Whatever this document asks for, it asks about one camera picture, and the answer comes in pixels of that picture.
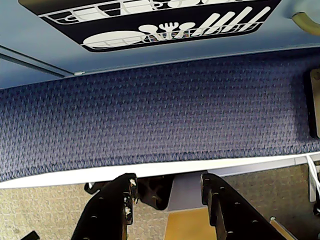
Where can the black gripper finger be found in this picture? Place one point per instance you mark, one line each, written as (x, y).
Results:
(232, 215)
(105, 215)

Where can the black table clamp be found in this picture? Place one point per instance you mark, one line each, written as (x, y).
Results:
(152, 192)

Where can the beige panel with black edge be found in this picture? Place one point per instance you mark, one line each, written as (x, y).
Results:
(315, 100)

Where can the light blue toy kitchen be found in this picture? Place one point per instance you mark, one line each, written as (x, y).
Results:
(37, 37)

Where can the black dishwasher rack sticker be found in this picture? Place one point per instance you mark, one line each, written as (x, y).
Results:
(117, 22)

